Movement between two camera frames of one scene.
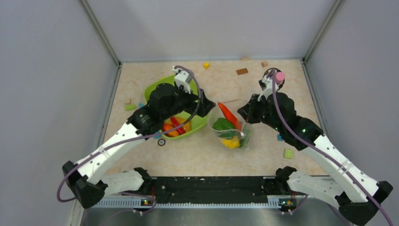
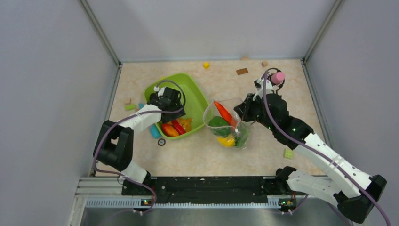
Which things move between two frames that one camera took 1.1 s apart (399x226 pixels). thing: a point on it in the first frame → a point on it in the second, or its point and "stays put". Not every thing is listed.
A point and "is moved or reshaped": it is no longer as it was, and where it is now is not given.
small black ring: x=158 y=143 stays put
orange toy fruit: x=172 y=133 stays put
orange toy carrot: x=230 y=117 is moved or reshaped
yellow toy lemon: x=234 y=143 stays put
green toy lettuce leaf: x=230 y=133 → x=241 y=139
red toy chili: x=181 y=130 stays put
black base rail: x=214 y=189 stays put
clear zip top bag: x=226 y=123 stays put
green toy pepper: x=222 y=124 is moved or reshaped
